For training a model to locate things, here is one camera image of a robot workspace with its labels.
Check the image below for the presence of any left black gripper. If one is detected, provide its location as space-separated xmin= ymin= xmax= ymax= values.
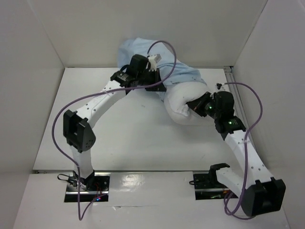
xmin=137 ymin=68 xmax=166 ymax=93

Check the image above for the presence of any white pillow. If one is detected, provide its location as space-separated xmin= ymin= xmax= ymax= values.
xmin=163 ymin=82 xmax=213 ymax=126

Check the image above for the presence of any light blue pillowcase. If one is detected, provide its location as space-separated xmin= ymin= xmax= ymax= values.
xmin=118 ymin=38 xmax=208 ymax=100

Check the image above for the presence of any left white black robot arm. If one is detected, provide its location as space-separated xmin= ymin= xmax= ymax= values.
xmin=63 ymin=54 xmax=166 ymax=190

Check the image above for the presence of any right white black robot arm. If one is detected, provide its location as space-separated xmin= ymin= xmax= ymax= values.
xmin=187 ymin=91 xmax=286 ymax=217

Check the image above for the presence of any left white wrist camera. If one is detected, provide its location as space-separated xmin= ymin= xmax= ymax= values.
xmin=147 ymin=54 xmax=162 ymax=71

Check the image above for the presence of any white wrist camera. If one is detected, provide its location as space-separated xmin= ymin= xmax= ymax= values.
xmin=147 ymin=54 xmax=162 ymax=71
xmin=215 ymin=83 xmax=224 ymax=90

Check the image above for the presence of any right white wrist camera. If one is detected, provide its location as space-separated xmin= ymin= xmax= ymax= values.
xmin=215 ymin=83 xmax=224 ymax=90

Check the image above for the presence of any aluminium extrusion rail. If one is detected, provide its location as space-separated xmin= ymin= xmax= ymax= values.
xmin=224 ymin=66 xmax=248 ymax=127

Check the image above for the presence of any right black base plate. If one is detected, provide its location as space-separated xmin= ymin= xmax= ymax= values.
xmin=189 ymin=173 xmax=230 ymax=200

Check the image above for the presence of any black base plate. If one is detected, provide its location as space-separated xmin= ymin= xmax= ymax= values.
xmin=64 ymin=173 xmax=110 ymax=203
xmin=189 ymin=173 xmax=230 ymax=200

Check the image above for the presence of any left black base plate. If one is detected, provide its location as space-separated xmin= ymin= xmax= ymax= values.
xmin=64 ymin=173 xmax=110 ymax=203

